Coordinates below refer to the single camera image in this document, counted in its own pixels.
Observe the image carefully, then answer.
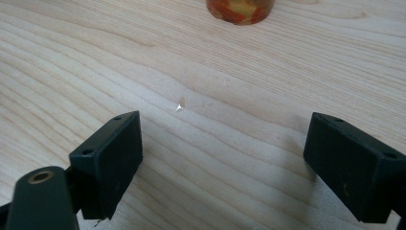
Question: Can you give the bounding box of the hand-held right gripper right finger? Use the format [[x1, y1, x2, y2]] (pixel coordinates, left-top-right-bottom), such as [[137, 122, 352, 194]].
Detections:
[[303, 111, 406, 224]]

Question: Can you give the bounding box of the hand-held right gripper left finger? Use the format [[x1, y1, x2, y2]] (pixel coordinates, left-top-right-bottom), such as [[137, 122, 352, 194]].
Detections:
[[68, 110, 144, 221]]

